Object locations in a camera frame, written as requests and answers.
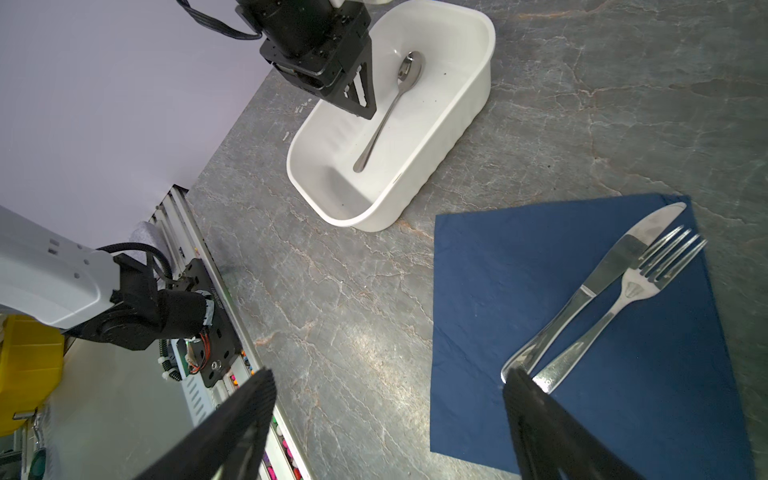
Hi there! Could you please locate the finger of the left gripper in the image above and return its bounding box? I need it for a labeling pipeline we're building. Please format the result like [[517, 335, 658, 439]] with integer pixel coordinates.
[[322, 46, 377, 120]]

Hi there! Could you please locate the white rectangular dish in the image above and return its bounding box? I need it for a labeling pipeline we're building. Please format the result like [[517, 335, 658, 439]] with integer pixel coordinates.
[[287, 1, 496, 232]]

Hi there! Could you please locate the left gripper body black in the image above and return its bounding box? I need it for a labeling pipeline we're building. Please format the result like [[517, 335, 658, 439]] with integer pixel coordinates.
[[236, 1, 371, 98]]

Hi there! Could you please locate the silver knife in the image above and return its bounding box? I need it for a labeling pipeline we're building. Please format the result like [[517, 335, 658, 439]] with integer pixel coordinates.
[[500, 202, 687, 384]]

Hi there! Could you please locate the silver fork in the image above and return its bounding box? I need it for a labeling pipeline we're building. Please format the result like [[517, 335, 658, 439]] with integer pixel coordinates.
[[533, 226, 708, 394]]

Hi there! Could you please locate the silver spoon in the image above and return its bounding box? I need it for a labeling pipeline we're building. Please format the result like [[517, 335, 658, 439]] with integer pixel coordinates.
[[353, 51, 426, 173]]

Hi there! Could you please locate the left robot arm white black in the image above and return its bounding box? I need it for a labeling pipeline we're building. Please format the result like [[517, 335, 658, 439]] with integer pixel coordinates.
[[1, 1, 377, 351]]

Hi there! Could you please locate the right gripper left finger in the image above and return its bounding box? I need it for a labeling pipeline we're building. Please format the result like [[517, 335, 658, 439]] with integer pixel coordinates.
[[138, 368, 277, 479]]

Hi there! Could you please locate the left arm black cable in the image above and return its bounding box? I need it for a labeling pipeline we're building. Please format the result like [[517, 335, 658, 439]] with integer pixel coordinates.
[[175, 0, 265, 42]]

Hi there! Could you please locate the yellow container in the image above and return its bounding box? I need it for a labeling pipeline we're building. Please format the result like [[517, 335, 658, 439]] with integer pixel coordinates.
[[1, 315, 65, 436]]

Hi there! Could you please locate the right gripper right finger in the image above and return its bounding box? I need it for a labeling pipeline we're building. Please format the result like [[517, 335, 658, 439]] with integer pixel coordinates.
[[503, 369, 641, 480]]

